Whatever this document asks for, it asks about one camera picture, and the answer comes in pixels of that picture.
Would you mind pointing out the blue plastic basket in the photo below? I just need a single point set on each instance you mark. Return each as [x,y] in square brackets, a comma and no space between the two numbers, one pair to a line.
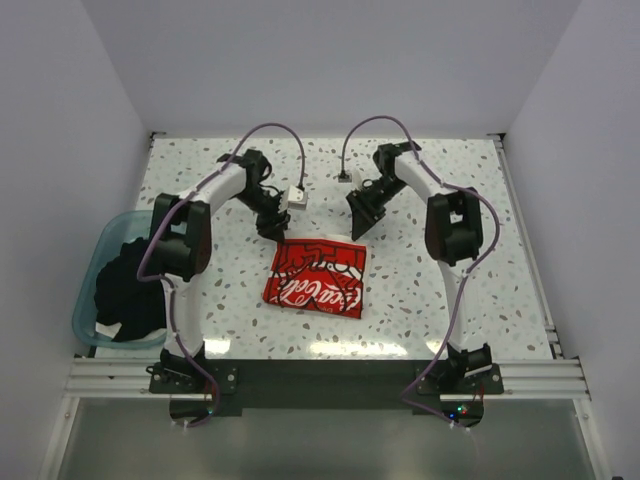
[124,228]

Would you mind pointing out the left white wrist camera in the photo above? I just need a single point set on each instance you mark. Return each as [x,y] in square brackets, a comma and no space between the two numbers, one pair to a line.
[293,197]

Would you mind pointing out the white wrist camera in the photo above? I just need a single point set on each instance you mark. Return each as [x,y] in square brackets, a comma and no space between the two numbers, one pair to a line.
[351,177]
[293,197]

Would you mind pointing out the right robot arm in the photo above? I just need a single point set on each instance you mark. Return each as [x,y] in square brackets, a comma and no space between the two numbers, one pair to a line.
[461,228]

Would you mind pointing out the black clothes in basket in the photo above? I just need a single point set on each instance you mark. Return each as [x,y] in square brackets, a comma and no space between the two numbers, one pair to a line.
[121,299]

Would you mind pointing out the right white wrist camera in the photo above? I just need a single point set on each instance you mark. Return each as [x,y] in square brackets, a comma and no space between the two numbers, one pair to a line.
[351,177]

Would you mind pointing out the white t-shirt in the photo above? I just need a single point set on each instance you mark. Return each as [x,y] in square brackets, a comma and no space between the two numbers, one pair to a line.
[319,275]

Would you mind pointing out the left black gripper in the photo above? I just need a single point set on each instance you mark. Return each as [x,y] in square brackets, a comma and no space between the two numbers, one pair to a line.
[274,225]

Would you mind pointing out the aluminium frame rail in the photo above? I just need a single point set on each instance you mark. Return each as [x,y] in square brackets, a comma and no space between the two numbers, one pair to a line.
[522,380]

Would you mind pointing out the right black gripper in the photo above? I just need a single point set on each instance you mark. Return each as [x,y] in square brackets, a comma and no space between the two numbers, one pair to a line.
[361,203]

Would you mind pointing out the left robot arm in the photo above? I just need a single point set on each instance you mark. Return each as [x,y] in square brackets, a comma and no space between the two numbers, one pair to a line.
[181,238]

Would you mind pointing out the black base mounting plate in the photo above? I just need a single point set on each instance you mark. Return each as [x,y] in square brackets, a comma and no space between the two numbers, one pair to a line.
[226,388]

